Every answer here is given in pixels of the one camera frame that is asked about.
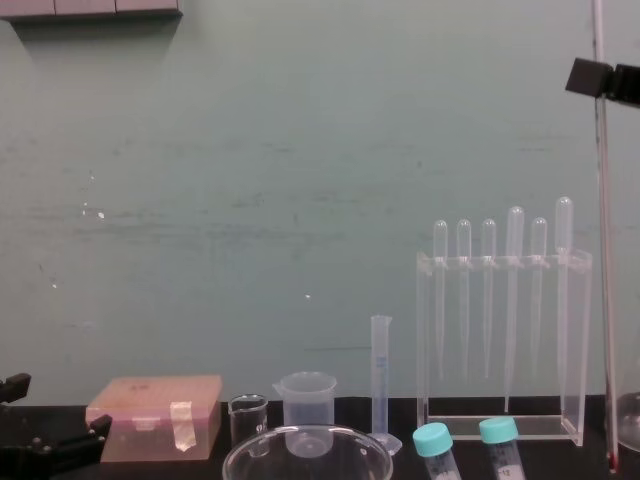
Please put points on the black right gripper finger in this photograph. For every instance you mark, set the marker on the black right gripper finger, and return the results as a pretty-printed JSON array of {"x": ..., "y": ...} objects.
[
  {"x": 627, "y": 85},
  {"x": 587, "y": 76}
]

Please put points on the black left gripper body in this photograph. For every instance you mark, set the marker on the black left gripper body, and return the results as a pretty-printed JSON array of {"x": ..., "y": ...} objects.
[{"x": 30, "y": 462}]

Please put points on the small glass beaker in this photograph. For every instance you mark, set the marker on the small glass beaker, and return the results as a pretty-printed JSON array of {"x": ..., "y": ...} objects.
[{"x": 247, "y": 425}]

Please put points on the long clear plastic pipette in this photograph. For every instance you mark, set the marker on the long clear plastic pipette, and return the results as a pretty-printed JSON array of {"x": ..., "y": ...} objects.
[{"x": 514, "y": 230}]

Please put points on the clear plastic graduated cylinder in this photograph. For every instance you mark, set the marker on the clear plastic graduated cylinder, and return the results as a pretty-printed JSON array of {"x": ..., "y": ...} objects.
[{"x": 380, "y": 380}]

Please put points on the teal capped centrifuge tube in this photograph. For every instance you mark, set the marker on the teal capped centrifuge tube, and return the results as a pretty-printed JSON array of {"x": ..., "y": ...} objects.
[
  {"x": 498, "y": 431},
  {"x": 432, "y": 440}
]

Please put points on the round clear glass dish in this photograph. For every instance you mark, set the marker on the round clear glass dish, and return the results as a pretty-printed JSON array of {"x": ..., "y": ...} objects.
[{"x": 265, "y": 465}]

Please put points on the pink translucent pipette tip box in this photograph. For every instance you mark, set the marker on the pink translucent pipette tip box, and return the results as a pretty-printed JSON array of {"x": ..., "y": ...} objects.
[{"x": 145, "y": 420}]

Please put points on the translucent plastic beaker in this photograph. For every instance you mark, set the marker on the translucent plastic beaker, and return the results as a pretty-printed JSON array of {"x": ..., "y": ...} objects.
[{"x": 307, "y": 405}]

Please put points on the strip of clear tape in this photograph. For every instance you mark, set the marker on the strip of clear tape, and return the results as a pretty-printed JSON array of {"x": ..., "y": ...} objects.
[{"x": 182, "y": 425}]

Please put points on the grey wall cabinet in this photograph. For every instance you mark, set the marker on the grey wall cabinet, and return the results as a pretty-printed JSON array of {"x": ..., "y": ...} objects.
[{"x": 90, "y": 7}]

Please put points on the clear acrylic pipette rack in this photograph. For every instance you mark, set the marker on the clear acrylic pipette rack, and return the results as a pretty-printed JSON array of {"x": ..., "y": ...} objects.
[{"x": 572, "y": 350}]

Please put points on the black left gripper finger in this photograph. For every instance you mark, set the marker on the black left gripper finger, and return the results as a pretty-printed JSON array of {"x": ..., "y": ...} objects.
[
  {"x": 16, "y": 387},
  {"x": 100, "y": 427}
]

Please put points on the round clear glass flask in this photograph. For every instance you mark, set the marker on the round clear glass flask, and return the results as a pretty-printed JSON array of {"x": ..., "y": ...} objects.
[{"x": 631, "y": 425}]

